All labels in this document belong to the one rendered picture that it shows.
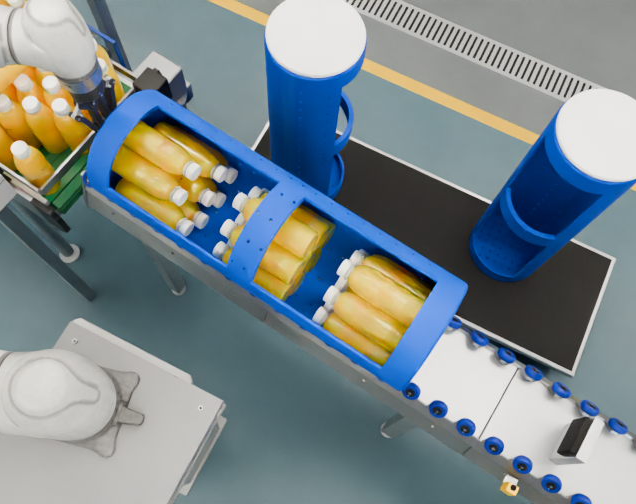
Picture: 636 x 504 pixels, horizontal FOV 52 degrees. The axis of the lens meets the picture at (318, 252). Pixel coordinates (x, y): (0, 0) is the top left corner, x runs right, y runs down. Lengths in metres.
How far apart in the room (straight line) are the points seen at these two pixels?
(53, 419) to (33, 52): 0.66
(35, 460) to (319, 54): 1.21
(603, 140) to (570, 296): 0.94
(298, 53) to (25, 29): 0.78
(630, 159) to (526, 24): 1.65
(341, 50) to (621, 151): 0.79
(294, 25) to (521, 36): 1.70
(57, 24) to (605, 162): 1.33
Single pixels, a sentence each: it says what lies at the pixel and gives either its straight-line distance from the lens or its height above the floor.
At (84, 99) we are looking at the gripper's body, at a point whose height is 1.34.
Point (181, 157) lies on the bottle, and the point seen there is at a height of 1.18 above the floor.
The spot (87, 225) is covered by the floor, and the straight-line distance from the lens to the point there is 2.83.
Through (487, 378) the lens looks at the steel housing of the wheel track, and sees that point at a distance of 1.68.
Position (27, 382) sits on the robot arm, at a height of 1.35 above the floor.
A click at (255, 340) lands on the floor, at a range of 2.57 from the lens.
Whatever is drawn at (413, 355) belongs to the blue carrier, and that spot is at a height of 1.20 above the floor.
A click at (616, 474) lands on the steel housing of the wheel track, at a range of 1.76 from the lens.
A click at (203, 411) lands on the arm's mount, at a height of 1.07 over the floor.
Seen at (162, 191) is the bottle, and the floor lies 1.13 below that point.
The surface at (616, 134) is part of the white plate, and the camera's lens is 1.91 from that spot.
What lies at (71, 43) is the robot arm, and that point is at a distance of 1.30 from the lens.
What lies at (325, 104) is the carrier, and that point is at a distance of 1.91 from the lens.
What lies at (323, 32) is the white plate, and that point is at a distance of 1.88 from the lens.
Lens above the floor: 2.51
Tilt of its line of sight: 70 degrees down
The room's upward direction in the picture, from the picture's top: 7 degrees clockwise
